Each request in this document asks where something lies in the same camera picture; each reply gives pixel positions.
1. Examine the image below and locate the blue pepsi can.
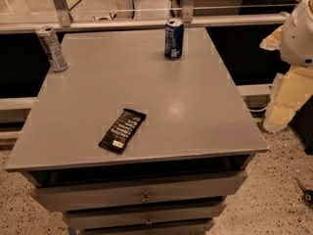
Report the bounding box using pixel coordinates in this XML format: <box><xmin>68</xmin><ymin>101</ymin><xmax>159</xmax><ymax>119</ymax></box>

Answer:
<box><xmin>164</xmin><ymin>18</ymin><xmax>184</xmax><ymax>60</ymax></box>

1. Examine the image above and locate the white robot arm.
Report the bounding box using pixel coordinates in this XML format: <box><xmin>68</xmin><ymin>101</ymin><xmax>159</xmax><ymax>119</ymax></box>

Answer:
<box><xmin>280</xmin><ymin>0</ymin><xmax>313</xmax><ymax>68</ymax></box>

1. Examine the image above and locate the black rxbar chocolate wrapper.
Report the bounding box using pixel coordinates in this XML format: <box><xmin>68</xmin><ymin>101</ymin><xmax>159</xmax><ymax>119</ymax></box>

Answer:
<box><xmin>98</xmin><ymin>109</ymin><xmax>146</xmax><ymax>154</ymax></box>

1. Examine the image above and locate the silver energy drink can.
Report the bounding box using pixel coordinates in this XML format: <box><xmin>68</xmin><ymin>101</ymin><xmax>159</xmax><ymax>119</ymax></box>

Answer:
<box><xmin>36</xmin><ymin>26</ymin><xmax>68</xmax><ymax>72</ymax></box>

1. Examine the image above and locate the grey drawer cabinet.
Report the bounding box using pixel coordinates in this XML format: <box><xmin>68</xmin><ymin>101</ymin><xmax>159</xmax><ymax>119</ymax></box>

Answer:
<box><xmin>4</xmin><ymin>26</ymin><xmax>270</xmax><ymax>235</ymax></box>

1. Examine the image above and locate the top grey drawer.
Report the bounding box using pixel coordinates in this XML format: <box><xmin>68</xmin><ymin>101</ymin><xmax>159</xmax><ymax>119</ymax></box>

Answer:
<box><xmin>31</xmin><ymin>170</ymin><xmax>247</xmax><ymax>212</ymax></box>

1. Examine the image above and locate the grey drawer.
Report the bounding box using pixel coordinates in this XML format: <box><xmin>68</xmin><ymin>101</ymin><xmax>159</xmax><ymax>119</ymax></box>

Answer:
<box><xmin>31</xmin><ymin>170</ymin><xmax>247</xmax><ymax>212</ymax></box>
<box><xmin>79</xmin><ymin>219</ymin><xmax>214</xmax><ymax>235</ymax></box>
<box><xmin>64</xmin><ymin>202</ymin><xmax>226</xmax><ymax>229</ymax></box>

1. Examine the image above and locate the middle grey drawer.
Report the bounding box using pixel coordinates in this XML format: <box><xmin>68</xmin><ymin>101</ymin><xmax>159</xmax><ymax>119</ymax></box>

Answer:
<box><xmin>64</xmin><ymin>202</ymin><xmax>226</xmax><ymax>229</ymax></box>

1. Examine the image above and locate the bottom grey drawer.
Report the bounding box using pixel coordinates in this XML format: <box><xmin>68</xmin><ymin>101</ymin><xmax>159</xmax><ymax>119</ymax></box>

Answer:
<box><xmin>79</xmin><ymin>219</ymin><xmax>214</xmax><ymax>235</ymax></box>

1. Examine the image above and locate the black tool on floor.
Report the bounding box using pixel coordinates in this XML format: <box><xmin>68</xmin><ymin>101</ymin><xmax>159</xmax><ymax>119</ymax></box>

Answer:
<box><xmin>296</xmin><ymin>178</ymin><xmax>313</xmax><ymax>204</ymax></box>

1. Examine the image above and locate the metal railing frame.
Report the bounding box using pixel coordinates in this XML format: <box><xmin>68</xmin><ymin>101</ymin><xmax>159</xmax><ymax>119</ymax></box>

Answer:
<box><xmin>0</xmin><ymin>0</ymin><xmax>288</xmax><ymax>33</ymax></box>

